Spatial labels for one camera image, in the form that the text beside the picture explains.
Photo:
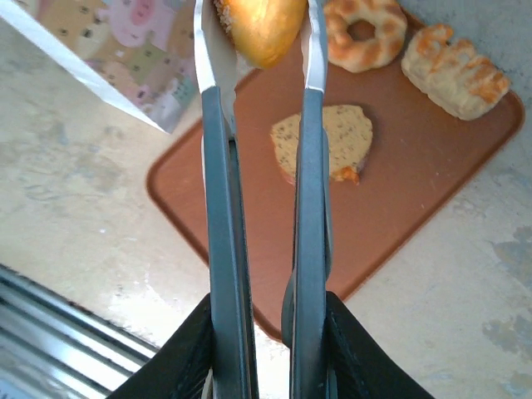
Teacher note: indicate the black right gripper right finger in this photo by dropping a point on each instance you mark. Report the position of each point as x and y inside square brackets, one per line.
[357, 365]

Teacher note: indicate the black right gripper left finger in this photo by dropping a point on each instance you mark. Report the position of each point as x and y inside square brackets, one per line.
[187, 365]

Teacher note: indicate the seeded bread slice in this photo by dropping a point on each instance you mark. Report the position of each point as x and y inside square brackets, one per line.
[349, 137]

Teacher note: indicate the braided white orange bread loaf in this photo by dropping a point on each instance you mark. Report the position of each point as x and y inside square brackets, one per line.
[453, 79]

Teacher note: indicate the cartoon animal print paper bag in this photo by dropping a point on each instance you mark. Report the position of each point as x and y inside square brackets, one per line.
[124, 62]

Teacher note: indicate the round golden yellow bun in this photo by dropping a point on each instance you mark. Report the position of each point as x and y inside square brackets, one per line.
[262, 29]

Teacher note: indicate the brown plastic tray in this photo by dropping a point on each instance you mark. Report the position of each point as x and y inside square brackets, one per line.
[415, 187]

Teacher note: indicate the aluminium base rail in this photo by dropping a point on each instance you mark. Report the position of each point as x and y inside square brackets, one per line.
[50, 332]

